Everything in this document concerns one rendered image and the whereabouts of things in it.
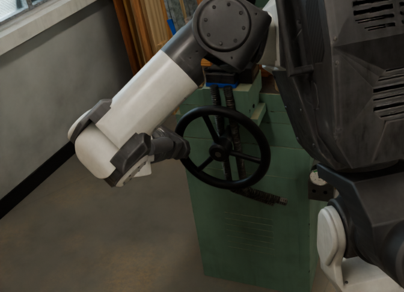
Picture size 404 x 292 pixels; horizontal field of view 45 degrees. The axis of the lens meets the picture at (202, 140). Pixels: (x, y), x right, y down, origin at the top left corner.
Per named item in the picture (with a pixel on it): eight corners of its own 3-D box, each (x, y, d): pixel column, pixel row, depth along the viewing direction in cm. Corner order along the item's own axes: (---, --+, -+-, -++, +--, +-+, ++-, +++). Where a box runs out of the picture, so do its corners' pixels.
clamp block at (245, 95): (204, 115, 146) (199, 88, 141) (218, 92, 156) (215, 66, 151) (252, 119, 141) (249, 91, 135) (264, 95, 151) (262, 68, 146)
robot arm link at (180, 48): (202, 88, 77) (263, 25, 77) (160, 46, 76) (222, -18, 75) (195, 86, 88) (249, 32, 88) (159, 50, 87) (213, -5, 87)
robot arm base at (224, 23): (269, 76, 76) (282, 1, 75) (186, 62, 74) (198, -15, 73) (249, 76, 91) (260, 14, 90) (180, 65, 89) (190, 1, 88)
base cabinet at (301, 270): (202, 276, 207) (176, 137, 167) (241, 187, 250) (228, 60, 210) (310, 298, 191) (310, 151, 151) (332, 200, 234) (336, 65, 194)
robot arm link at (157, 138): (137, 172, 122) (113, 178, 111) (132, 128, 122) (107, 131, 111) (179, 168, 118) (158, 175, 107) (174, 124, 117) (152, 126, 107)
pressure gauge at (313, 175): (308, 188, 152) (308, 168, 147) (311, 181, 155) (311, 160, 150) (329, 191, 150) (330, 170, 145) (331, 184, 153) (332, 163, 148)
